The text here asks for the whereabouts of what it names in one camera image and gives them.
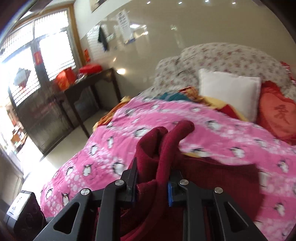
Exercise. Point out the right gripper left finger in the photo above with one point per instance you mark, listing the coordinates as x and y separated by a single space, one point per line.
94 215

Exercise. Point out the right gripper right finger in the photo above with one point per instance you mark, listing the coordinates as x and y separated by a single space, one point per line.
209 214

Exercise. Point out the dark red sweater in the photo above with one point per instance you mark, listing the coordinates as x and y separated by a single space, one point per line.
167 195

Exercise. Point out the pink penguin blanket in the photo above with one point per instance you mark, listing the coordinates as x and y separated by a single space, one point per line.
209 148

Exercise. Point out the black speaker box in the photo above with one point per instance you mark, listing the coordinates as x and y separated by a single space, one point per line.
24 219

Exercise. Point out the dark wooden cabinet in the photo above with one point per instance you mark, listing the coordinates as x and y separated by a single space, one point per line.
45 115

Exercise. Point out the dark wooden side table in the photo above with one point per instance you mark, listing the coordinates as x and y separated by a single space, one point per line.
73 93

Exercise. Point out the yellow red patterned sheet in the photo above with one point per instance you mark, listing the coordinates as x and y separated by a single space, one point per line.
189 94

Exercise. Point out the red heart cushion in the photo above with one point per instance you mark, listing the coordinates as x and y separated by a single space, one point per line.
276 113

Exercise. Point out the red gift box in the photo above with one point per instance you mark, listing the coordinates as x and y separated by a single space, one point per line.
65 79

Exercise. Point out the red flat box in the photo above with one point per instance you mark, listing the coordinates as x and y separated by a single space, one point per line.
91 69

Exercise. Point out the white pillow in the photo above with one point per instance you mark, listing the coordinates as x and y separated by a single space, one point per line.
242 92

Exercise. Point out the floral grey quilt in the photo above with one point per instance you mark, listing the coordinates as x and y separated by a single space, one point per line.
181 71

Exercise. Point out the red window decoration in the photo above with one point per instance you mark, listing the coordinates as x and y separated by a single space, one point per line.
38 58

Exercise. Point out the dark hanging cloth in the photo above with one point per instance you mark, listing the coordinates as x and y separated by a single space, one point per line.
102 39

